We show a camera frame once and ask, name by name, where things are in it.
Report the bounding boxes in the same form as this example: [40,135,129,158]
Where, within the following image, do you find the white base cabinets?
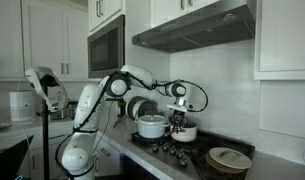
[26,134,126,180]

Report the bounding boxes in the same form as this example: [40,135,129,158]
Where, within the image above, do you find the black laptop screen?
[0,134,35,180]

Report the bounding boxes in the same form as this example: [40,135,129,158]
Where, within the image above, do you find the black gas cooktop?
[130,129,256,180]

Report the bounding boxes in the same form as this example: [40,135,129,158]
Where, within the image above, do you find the white Dutch oven lid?
[136,114,168,126]

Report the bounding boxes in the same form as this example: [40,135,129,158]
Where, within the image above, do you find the grey plate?
[0,122,11,132]

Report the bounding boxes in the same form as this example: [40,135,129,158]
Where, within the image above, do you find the steel built-in microwave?
[87,14,126,79]

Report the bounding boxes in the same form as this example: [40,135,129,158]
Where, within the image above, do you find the white cylindrical appliance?
[9,90,37,123]

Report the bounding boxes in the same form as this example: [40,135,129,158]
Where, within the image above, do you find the white curved plastic shell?
[24,65,70,113]

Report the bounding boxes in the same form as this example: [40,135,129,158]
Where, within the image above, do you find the brown pan with wooden handle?
[204,153,250,175]

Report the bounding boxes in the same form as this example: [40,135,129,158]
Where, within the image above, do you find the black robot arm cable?
[54,71,210,178]

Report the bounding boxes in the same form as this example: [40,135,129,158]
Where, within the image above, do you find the black tripod stand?
[36,84,52,180]

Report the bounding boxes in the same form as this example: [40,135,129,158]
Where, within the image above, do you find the white Dutch oven pot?
[137,122,170,139]

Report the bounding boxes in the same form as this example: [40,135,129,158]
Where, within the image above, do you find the white saucepan with steel handle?
[170,120,199,143]

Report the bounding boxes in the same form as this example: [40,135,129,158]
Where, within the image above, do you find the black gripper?
[169,110,189,135]

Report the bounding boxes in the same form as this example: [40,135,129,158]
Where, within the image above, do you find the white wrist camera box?
[166,103,195,113]

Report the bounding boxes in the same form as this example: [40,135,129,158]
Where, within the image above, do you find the steel range hood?
[131,0,256,54]

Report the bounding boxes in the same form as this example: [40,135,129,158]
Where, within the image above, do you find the white upper wall cabinet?
[0,0,90,81]
[150,0,223,28]
[252,0,305,81]
[87,0,126,34]

